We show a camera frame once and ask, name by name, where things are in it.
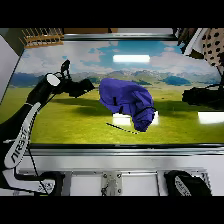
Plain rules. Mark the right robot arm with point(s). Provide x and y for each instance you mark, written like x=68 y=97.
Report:
x=200 y=96

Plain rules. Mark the dark brown garment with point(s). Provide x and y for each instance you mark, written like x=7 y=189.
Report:
x=186 y=36

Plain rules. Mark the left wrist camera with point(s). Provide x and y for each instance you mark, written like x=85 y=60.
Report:
x=65 y=66

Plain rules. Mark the white black-spotted garment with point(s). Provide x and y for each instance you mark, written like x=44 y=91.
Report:
x=215 y=45

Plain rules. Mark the purple garment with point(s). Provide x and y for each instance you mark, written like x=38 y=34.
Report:
x=126 y=98

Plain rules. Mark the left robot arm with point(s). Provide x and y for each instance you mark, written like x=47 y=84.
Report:
x=20 y=133

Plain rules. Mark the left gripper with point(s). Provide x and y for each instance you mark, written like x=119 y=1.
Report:
x=81 y=87

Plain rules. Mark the silver frame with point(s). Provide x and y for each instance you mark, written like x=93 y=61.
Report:
x=133 y=160

